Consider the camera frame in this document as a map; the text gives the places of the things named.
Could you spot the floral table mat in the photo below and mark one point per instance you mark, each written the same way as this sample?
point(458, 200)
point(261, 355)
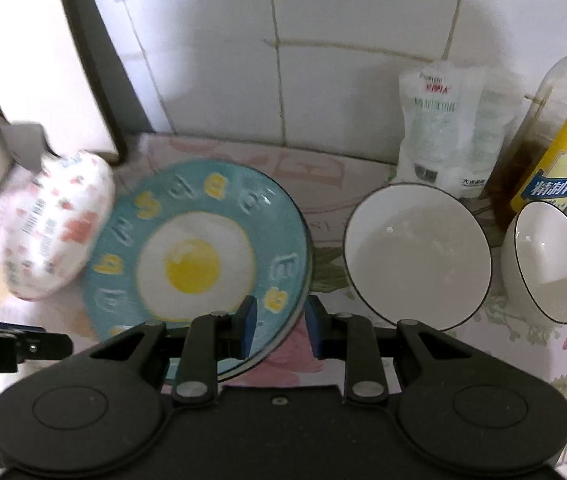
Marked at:
point(327, 260)

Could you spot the small white black-rimmed bowl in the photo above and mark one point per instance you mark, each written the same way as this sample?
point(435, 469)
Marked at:
point(548, 265)

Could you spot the yellow label oil bottle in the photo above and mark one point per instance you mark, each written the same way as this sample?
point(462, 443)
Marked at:
point(553, 160)

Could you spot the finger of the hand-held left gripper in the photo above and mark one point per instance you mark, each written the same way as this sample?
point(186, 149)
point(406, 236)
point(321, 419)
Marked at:
point(45, 349)

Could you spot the teal fried egg plate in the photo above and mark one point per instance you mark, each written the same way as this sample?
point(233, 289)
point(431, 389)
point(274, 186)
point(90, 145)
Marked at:
point(193, 265)

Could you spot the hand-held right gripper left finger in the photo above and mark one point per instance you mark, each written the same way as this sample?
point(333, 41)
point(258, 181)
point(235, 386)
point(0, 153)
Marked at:
point(250, 332)

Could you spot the white cutting board dark rim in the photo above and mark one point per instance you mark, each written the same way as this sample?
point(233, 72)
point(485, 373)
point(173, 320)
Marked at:
point(23, 40)

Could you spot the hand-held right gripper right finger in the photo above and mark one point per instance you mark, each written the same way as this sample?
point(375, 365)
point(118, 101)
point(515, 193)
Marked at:
point(313, 332)

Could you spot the white plastic salt bag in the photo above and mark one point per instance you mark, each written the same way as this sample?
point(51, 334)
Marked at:
point(443, 130)

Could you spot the large white black-rimmed bowl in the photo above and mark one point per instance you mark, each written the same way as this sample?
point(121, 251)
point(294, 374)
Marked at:
point(413, 260)

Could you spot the white rabbit print plate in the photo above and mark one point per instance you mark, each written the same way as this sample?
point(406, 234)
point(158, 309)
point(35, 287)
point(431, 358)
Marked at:
point(63, 220)

